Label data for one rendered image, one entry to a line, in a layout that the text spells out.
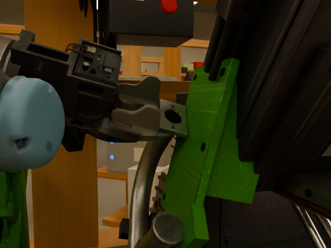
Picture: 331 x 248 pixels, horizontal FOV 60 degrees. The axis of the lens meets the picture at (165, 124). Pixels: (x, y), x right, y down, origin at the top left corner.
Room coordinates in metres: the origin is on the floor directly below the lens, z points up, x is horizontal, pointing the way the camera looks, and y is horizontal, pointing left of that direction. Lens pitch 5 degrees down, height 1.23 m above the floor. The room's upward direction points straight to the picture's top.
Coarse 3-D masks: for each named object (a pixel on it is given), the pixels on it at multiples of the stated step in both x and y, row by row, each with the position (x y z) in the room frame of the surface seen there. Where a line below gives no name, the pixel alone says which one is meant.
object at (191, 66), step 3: (183, 63) 7.93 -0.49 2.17; (186, 63) 7.95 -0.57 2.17; (189, 63) 7.99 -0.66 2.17; (192, 63) 8.02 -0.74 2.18; (195, 63) 8.11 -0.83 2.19; (198, 63) 8.10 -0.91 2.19; (201, 63) 8.15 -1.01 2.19; (183, 66) 7.94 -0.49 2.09; (186, 66) 7.96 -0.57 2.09; (189, 66) 7.99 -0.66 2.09; (192, 66) 8.03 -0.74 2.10; (195, 66) 8.10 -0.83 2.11; (198, 66) 8.10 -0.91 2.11; (189, 69) 7.94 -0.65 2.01; (192, 69) 7.98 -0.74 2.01; (183, 78) 7.98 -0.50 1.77
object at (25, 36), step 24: (24, 48) 0.30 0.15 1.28; (48, 48) 0.32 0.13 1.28; (72, 48) 0.33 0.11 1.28; (96, 48) 0.35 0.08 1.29; (24, 72) 0.33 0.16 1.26; (48, 72) 0.32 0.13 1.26; (72, 72) 0.32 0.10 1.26; (96, 72) 0.32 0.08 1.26; (72, 96) 0.32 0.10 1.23; (96, 96) 0.32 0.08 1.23; (72, 120) 0.34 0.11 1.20; (96, 120) 0.35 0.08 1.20
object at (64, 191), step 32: (32, 0) 0.61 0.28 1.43; (64, 0) 0.63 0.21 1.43; (64, 32) 0.63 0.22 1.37; (64, 160) 0.63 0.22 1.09; (96, 160) 0.65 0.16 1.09; (32, 192) 0.61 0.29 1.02; (64, 192) 0.63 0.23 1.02; (96, 192) 0.65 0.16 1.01; (64, 224) 0.63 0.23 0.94; (96, 224) 0.64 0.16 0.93
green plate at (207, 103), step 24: (192, 96) 0.41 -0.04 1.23; (216, 96) 0.33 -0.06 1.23; (192, 120) 0.38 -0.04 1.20; (216, 120) 0.32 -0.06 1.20; (192, 144) 0.36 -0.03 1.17; (216, 144) 0.32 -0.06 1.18; (192, 168) 0.34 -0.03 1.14; (216, 168) 0.33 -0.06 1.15; (240, 168) 0.34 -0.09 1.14; (168, 192) 0.39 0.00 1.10; (192, 192) 0.32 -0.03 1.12; (216, 192) 0.33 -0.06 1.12; (240, 192) 0.34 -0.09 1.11
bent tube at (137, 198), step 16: (176, 112) 0.41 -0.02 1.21; (160, 128) 0.37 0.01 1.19; (176, 128) 0.38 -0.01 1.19; (160, 144) 0.41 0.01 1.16; (144, 160) 0.44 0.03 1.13; (144, 176) 0.44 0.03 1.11; (144, 192) 0.44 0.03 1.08; (144, 208) 0.42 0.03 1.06; (144, 224) 0.40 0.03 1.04; (128, 240) 0.39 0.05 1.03
